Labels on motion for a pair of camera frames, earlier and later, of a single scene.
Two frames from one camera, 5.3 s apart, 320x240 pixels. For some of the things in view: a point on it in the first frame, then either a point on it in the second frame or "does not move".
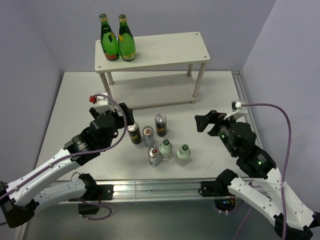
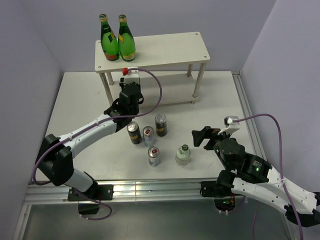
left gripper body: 119,121 → 121,83
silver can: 148,136 does not move
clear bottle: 183,154 does not move
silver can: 153,154 does not move
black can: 161,124 does not move
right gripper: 213,116 → 207,132
